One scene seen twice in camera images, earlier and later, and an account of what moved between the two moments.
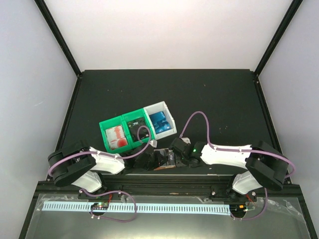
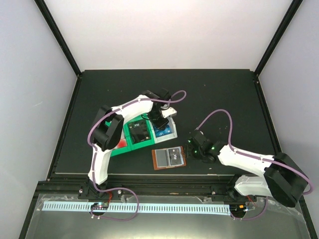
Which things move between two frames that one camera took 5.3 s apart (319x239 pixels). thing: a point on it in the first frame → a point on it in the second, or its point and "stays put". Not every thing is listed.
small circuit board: [100, 206] stays put
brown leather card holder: [170, 155] stays put
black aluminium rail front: [182, 185] stays put
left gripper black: [158, 163] → [158, 125]
